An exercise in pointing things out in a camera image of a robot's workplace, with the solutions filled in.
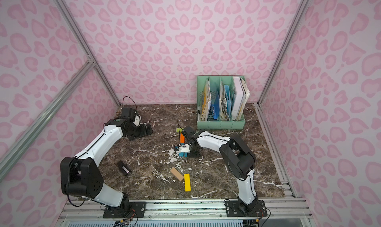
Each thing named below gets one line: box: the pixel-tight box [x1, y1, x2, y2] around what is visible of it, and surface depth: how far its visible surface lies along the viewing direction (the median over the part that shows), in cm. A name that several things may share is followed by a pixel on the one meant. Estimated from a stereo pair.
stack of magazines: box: [219, 80, 231, 122], surface depth 97 cm
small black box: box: [117, 160, 133, 177], surface depth 88 cm
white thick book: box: [231, 76, 247, 121], surface depth 97 cm
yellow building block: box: [184, 173, 191, 192], surface depth 82 cm
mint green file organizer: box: [196, 75, 247, 130], surface depth 101 cm
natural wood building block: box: [169, 167, 185, 182], surface depth 86 cm
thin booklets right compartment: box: [236, 77, 251, 121], surface depth 97 cm
